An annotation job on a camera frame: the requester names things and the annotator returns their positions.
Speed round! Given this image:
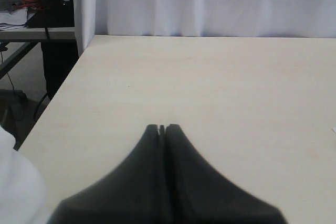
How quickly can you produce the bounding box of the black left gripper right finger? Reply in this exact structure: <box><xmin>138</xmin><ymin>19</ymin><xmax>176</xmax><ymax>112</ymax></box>
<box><xmin>165</xmin><ymin>124</ymin><xmax>287</xmax><ymax>223</ymax></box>

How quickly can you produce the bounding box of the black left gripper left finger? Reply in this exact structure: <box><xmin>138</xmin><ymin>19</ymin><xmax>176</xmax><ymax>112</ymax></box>
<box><xmin>49</xmin><ymin>125</ymin><xmax>166</xmax><ymax>223</ymax></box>

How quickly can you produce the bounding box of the white cloth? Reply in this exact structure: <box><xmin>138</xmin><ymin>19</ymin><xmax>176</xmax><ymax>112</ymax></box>
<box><xmin>1</xmin><ymin>128</ymin><xmax>50</xmax><ymax>223</ymax></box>

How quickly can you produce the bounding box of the grey side desk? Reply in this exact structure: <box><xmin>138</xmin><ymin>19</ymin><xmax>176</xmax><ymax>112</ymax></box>
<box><xmin>0</xmin><ymin>0</ymin><xmax>79</xmax><ymax>80</ymax></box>

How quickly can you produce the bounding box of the white paper stack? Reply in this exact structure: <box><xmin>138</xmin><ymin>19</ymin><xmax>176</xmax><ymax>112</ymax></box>
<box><xmin>1</xmin><ymin>8</ymin><xmax>28</xmax><ymax>30</ymax></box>

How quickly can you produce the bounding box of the white curtain backdrop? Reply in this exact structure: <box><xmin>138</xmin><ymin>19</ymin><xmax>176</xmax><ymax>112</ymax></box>
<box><xmin>74</xmin><ymin>0</ymin><xmax>335</xmax><ymax>51</ymax></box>

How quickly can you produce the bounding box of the black floor cable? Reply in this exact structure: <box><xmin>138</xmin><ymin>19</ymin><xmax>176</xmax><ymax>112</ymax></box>
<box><xmin>0</xmin><ymin>48</ymin><xmax>50</xmax><ymax>122</ymax></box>

